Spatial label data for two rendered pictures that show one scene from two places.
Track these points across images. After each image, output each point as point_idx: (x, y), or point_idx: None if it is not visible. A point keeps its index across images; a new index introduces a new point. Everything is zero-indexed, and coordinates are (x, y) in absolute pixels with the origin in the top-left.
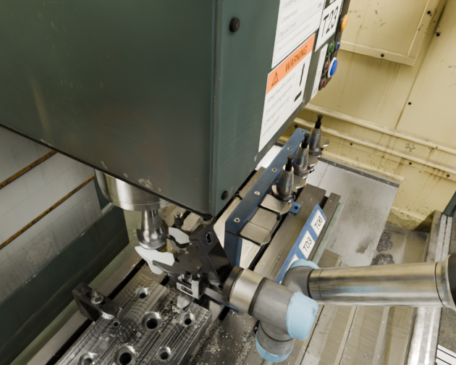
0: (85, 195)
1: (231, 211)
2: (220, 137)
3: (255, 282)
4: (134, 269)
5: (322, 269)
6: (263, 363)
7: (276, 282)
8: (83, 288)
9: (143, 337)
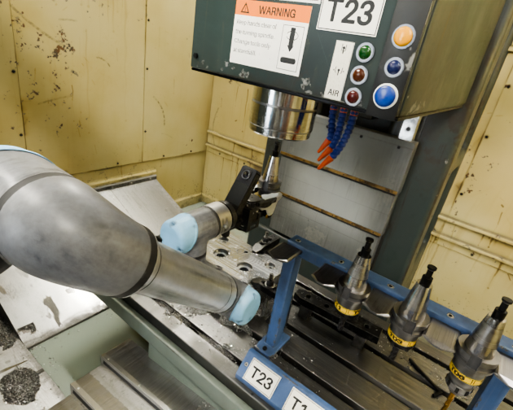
0: (364, 241)
1: (402, 377)
2: (195, 8)
3: (212, 206)
4: (308, 289)
5: (230, 278)
6: (199, 365)
7: (210, 219)
8: (274, 237)
9: (231, 261)
